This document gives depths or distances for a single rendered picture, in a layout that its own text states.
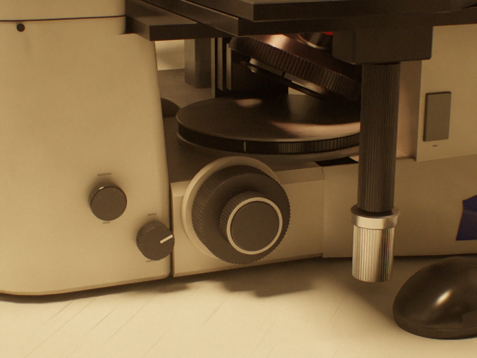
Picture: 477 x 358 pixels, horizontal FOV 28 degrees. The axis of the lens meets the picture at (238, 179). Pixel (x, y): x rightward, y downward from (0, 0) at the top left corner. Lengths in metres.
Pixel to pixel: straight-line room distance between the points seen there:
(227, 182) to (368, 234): 0.10
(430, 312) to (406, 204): 0.13
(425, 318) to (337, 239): 0.13
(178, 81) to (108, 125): 0.70
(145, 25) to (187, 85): 0.71
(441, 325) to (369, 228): 0.08
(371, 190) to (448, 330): 0.10
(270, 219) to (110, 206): 0.10
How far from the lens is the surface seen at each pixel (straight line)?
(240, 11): 0.51
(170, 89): 1.26
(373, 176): 0.62
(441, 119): 0.71
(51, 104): 0.60
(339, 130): 0.71
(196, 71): 1.26
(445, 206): 0.71
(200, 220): 0.62
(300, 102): 0.80
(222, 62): 0.82
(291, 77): 0.73
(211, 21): 0.56
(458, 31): 0.71
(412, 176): 0.70
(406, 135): 0.72
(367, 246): 0.63
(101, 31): 0.60
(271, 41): 0.72
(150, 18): 0.60
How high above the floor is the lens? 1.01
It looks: 17 degrees down
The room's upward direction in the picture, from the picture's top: straight up
